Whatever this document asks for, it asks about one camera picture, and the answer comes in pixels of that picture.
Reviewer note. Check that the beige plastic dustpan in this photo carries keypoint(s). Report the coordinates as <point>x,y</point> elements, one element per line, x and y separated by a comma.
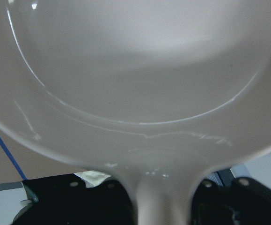
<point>157,93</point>

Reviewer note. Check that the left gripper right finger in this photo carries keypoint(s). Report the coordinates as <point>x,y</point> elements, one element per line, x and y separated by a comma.
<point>245,202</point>

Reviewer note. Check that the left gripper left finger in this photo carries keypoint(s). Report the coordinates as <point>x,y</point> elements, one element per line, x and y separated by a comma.
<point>65,200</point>

